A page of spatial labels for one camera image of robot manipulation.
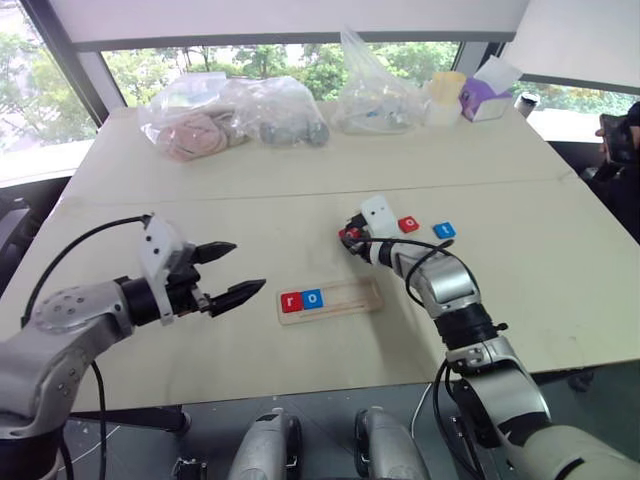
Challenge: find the black table frame bar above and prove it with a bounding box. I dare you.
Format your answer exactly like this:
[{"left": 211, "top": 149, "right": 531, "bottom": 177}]
[{"left": 69, "top": 403, "right": 192, "bottom": 434}]

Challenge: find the clear plastic bag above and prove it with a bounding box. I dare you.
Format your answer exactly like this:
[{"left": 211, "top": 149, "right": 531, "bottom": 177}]
[{"left": 331, "top": 28, "right": 432, "bottom": 137}]

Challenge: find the plastic bag with grey items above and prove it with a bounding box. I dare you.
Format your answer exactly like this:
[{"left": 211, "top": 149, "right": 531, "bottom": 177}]
[{"left": 219, "top": 75, "right": 332, "bottom": 150}]

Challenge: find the thin white cable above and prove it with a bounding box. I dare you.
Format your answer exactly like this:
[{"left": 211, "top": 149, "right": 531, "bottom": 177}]
[{"left": 410, "top": 382, "right": 434, "bottom": 437}]

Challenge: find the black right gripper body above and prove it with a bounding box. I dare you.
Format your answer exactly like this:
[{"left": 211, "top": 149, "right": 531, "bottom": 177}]
[{"left": 354, "top": 222, "right": 376, "bottom": 256}]

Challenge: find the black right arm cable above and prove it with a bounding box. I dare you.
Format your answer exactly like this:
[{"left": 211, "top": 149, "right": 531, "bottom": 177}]
[{"left": 344, "top": 236, "right": 481, "bottom": 480}]

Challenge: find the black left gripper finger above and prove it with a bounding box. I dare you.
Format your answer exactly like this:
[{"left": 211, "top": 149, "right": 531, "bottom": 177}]
[
  {"left": 192, "top": 241, "right": 238, "bottom": 266},
  {"left": 206, "top": 278, "right": 268, "bottom": 319}
]

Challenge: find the black chair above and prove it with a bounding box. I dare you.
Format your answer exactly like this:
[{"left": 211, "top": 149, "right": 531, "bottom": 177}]
[{"left": 0, "top": 174, "right": 72, "bottom": 301}]

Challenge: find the purple tissue box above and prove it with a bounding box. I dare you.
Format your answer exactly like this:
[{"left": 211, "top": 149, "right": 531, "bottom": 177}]
[{"left": 458, "top": 55, "right": 524, "bottom": 123}]

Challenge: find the dark window frame post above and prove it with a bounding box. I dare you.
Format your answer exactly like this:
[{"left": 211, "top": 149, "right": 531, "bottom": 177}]
[{"left": 18, "top": 0, "right": 127, "bottom": 142}]

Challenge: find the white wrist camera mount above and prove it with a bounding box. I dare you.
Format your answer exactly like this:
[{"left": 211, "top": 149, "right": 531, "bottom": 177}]
[
  {"left": 138, "top": 213, "right": 198, "bottom": 327},
  {"left": 360, "top": 194, "right": 399, "bottom": 237}
]

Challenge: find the silver rounded robot leg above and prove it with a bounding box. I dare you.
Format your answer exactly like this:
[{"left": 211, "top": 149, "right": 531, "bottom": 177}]
[
  {"left": 353, "top": 407, "right": 432, "bottom": 480},
  {"left": 227, "top": 406, "right": 304, "bottom": 480}
]

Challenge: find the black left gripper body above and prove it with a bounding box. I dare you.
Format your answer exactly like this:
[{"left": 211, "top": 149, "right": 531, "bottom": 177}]
[{"left": 166, "top": 244, "right": 215, "bottom": 319}]

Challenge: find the black smartphone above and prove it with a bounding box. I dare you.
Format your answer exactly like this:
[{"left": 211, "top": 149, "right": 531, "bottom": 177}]
[{"left": 598, "top": 113, "right": 637, "bottom": 164}]

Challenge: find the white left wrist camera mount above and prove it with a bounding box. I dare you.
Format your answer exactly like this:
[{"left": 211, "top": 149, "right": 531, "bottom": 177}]
[{"left": 138, "top": 213, "right": 198, "bottom": 327}]

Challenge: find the plastic bag with pink items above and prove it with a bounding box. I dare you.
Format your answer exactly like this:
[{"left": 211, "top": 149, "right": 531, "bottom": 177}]
[{"left": 136, "top": 72, "right": 254, "bottom": 163}]

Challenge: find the dark cup with white lid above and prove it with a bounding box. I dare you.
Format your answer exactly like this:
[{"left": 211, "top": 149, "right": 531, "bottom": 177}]
[{"left": 514, "top": 92, "right": 542, "bottom": 120}]

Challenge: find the person in dark clothes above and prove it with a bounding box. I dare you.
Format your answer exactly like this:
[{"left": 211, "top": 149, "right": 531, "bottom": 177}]
[{"left": 581, "top": 99, "right": 640, "bottom": 229}]

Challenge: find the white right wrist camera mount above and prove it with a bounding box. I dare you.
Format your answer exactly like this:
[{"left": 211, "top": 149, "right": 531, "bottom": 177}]
[{"left": 360, "top": 194, "right": 399, "bottom": 237}]

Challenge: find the wooden letter tray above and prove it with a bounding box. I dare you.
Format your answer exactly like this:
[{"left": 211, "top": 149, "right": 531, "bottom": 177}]
[{"left": 276, "top": 277, "right": 385, "bottom": 328}]

